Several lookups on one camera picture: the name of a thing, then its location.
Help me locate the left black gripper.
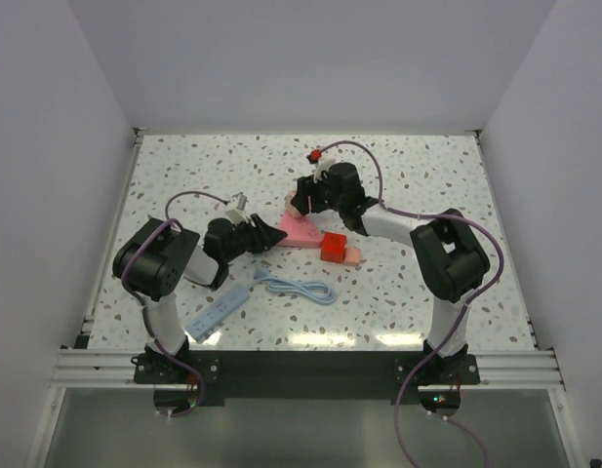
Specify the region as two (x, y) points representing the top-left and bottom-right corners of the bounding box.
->
(223, 214), (287, 264)

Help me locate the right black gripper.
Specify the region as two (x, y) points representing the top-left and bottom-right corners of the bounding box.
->
(291, 172), (344, 219)

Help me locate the beige cube socket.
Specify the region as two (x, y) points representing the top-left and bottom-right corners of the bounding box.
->
(285, 191), (303, 218)

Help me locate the pink triangular power socket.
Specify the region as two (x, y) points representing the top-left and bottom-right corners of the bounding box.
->
(277, 212), (324, 249)

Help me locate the red cube socket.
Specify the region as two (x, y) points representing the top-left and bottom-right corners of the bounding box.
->
(320, 232), (347, 263)

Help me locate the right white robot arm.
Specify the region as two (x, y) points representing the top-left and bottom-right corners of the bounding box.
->
(290, 163), (490, 383)

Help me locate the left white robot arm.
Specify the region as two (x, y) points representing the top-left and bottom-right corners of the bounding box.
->
(112, 214), (287, 382)

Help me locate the small pink plug adapter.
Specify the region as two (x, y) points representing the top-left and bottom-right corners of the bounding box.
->
(342, 247), (362, 267)

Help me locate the light blue power strip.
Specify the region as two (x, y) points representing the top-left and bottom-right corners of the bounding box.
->
(185, 285), (250, 343)

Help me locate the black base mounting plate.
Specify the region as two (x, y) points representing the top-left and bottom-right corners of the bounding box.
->
(131, 350), (481, 410)

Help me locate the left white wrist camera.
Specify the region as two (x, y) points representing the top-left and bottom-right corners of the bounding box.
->
(224, 192), (251, 225)

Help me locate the aluminium frame rail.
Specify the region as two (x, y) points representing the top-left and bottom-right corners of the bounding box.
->
(50, 349), (139, 389)

